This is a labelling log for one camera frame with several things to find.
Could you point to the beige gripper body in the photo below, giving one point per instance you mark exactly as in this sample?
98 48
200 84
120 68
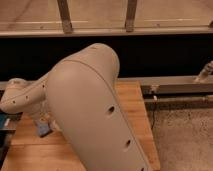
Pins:
42 113

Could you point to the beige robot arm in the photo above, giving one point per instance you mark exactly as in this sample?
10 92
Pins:
80 93

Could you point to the blue sponge cloth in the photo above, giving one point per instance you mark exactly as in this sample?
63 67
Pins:
43 128

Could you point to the wooden cutting board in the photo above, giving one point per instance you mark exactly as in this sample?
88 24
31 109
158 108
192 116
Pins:
28 152

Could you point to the left metal frame post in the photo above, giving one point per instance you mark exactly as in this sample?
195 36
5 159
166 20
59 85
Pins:
65 16

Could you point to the metal frame post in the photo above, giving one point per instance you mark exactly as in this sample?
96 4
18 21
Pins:
130 15
65 16

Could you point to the grey metal rail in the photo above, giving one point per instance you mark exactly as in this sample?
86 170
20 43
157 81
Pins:
175 85

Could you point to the right metal frame post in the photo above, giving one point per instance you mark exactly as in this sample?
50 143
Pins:
130 15

